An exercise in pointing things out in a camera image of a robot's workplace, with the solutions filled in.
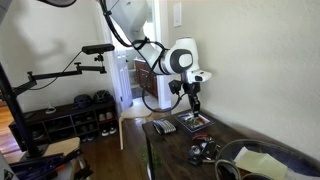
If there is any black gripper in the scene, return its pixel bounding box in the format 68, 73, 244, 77
183, 82, 200, 117

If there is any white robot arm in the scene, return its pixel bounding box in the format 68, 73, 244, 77
98, 0, 212, 118

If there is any red tag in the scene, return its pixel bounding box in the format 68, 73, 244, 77
192, 133, 208, 140

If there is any striped wallet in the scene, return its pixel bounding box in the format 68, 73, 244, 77
152, 119, 176, 135

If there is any dark wooden table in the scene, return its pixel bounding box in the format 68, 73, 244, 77
141, 107, 320, 180

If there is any black key fob pile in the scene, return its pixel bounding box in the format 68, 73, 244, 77
188, 141, 220, 166

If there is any brown bathroom cabinet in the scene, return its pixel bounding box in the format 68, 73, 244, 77
135, 60, 158, 97

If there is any light wooden stool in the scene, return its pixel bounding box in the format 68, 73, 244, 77
118, 105, 152, 149

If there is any yellow paper sheet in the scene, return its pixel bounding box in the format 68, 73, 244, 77
234, 147, 288, 180

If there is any white door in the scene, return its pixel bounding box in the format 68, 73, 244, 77
106, 30, 132, 114

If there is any pink shoes pair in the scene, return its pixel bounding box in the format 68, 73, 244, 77
99, 112, 114, 122

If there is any black bike helmet right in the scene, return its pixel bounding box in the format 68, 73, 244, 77
93, 90, 113, 104

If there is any black bike helmet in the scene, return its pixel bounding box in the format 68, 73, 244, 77
93, 90, 113, 104
73, 94, 92, 109

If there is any dark shoe shelf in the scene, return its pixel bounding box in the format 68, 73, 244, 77
8, 100, 120, 152

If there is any black bike helmet left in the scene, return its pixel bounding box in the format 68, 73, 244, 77
73, 94, 92, 109

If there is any light wooden board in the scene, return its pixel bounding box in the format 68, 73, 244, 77
4, 136, 82, 164

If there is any small white object on shelf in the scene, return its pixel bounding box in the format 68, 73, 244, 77
45, 103, 56, 114

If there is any dark tool clutter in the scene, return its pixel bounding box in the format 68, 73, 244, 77
1, 149, 82, 180

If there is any black picture frame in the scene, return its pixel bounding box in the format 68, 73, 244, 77
175, 111, 215, 133

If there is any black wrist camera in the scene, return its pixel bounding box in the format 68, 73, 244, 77
169, 80, 182, 94

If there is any white light switch plate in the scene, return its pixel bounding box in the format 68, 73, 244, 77
173, 3, 182, 27

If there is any black camera on boom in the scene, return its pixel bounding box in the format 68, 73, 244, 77
82, 44, 115, 55

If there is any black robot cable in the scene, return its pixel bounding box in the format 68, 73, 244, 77
98, 0, 188, 114

